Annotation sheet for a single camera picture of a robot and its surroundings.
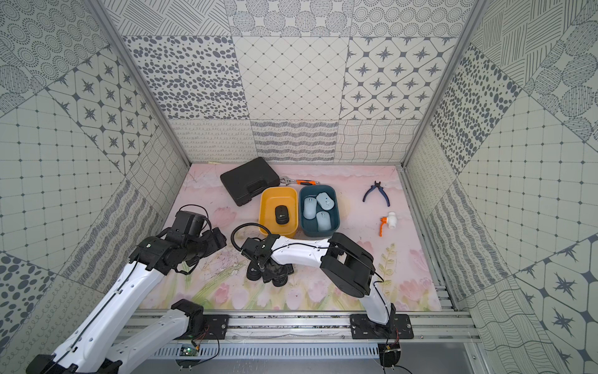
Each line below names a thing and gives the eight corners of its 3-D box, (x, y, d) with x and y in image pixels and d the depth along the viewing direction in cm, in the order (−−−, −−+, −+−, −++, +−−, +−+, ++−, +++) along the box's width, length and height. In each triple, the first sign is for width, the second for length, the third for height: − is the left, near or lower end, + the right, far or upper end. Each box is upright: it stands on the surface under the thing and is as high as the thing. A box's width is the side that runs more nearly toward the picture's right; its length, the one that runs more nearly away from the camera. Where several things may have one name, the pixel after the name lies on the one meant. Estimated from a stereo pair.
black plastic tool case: (239, 208, 105) (236, 201, 101) (222, 182, 115) (219, 175, 111) (282, 184, 115) (281, 177, 111) (263, 162, 124) (261, 155, 120)
